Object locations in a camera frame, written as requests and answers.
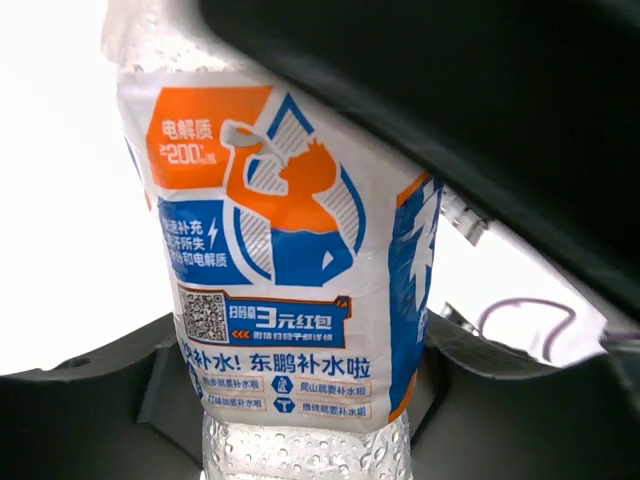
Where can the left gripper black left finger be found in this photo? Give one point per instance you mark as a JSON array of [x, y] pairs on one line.
[[124, 411]]

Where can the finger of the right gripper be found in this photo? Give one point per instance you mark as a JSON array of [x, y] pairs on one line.
[[528, 108]]

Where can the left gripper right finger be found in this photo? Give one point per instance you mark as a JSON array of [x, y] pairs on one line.
[[486, 411]]

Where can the orange blue label clear bottle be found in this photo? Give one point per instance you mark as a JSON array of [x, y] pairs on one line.
[[299, 252]]

